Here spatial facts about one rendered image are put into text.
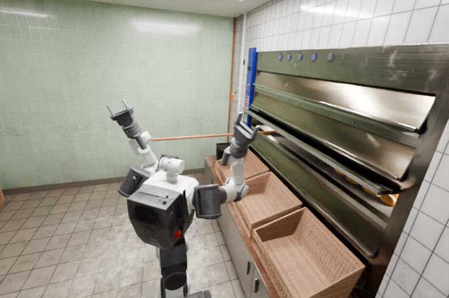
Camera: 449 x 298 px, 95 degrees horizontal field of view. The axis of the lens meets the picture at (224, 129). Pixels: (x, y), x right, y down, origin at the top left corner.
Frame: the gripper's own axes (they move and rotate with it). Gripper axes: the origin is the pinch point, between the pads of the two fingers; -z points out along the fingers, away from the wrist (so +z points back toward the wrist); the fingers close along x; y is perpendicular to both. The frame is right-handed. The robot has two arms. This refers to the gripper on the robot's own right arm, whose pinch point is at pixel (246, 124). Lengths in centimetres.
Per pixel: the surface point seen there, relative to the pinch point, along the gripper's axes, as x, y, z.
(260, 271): -44, 14, 108
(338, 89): -2, 88, -1
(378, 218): -67, 59, 40
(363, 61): -7, 83, -24
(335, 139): -22, 78, 26
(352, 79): -7, 83, -12
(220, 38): 204, 158, 43
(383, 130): -39, 70, 0
